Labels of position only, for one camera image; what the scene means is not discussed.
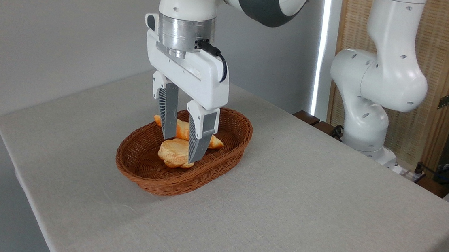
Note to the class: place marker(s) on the brown wooden block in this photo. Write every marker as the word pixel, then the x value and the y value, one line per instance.
pixel 324 128
pixel 306 117

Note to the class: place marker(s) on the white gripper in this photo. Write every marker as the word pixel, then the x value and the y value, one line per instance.
pixel 196 75

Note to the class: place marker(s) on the grey tablecloth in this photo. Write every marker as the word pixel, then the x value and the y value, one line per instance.
pixel 322 215

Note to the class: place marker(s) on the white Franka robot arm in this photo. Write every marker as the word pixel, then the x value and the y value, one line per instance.
pixel 391 75

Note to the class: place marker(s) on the round bread roll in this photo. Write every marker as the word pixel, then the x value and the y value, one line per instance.
pixel 171 152

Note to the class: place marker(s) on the white power strip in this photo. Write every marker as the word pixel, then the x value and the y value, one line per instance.
pixel 407 174

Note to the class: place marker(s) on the long braided bread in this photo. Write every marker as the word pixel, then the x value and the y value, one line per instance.
pixel 182 129

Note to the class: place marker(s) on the wooden rattan folding screen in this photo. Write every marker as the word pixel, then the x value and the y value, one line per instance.
pixel 442 47

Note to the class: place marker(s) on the brown wicker basket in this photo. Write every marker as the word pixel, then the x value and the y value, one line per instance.
pixel 143 175

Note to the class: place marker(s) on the black plug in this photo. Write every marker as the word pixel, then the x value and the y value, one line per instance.
pixel 419 168

